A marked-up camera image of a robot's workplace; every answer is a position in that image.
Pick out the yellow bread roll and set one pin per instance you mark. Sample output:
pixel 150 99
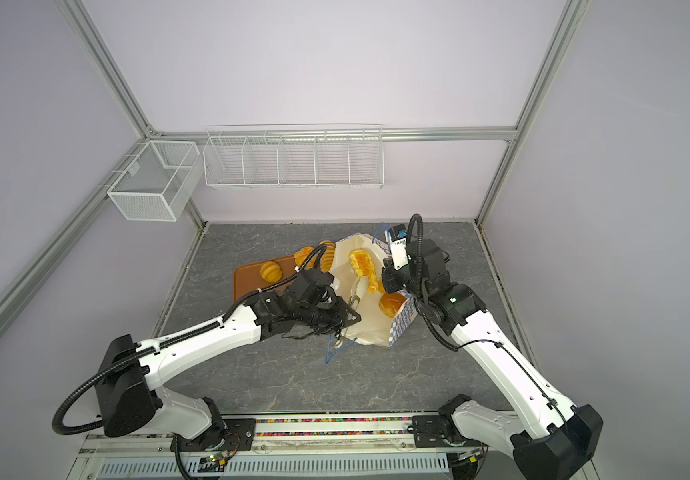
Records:
pixel 271 272

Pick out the white mesh box basket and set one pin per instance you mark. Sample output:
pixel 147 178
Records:
pixel 159 181

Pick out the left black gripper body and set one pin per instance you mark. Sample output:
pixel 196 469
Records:
pixel 327 317

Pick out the blue checkered paper bag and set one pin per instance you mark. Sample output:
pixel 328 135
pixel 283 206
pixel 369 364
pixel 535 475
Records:
pixel 375 329

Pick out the orange round bun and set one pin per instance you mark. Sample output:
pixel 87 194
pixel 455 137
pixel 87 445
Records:
pixel 390 304

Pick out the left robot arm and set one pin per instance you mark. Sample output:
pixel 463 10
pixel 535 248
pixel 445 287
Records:
pixel 129 391

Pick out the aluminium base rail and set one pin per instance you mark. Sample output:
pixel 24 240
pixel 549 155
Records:
pixel 299 444

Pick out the white wire shelf basket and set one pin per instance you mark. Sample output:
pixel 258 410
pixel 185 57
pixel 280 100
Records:
pixel 245 162

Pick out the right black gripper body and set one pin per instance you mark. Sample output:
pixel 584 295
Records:
pixel 401 281

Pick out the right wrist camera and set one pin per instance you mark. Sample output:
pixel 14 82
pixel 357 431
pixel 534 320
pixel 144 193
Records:
pixel 397 236

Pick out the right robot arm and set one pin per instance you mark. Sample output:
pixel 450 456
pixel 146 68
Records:
pixel 501 372

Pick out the metal tongs with white tips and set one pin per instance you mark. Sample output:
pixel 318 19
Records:
pixel 353 294

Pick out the ridged long bread loaf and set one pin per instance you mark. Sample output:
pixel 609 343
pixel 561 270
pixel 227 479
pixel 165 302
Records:
pixel 327 258

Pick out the brown plastic tray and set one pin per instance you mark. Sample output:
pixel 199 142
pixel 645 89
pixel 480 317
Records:
pixel 247 278

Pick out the aluminium frame post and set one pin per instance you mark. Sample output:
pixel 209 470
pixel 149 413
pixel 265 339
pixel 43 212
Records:
pixel 331 131

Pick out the pale muffin bread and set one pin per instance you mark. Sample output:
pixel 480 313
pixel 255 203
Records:
pixel 304 258

